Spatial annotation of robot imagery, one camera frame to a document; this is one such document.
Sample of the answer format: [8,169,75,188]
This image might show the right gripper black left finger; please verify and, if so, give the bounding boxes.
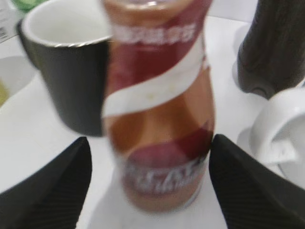
[0,137,92,229]

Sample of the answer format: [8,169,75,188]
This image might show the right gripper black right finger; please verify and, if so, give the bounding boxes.
[209,134,305,229]

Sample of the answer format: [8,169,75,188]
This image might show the brown Nescafe coffee bottle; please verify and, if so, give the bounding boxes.
[102,0,215,212]

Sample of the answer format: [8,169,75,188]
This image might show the yellow paper cup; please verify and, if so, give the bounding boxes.
[0,56,37,106]

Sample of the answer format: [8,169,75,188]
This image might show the white ceramic mug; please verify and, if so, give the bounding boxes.
[249,87,305,185]

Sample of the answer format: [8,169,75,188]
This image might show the cola bottle red label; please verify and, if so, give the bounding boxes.
[237,0,305,99]

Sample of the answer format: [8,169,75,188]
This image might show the black ceramic mug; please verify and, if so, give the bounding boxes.
[16,0,111,136]

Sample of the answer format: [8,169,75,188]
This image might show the white yogurt carton bottle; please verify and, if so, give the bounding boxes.
[0,0,25,43]

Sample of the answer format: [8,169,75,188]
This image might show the green soda bottle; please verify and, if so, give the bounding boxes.
[12,0,45,12]

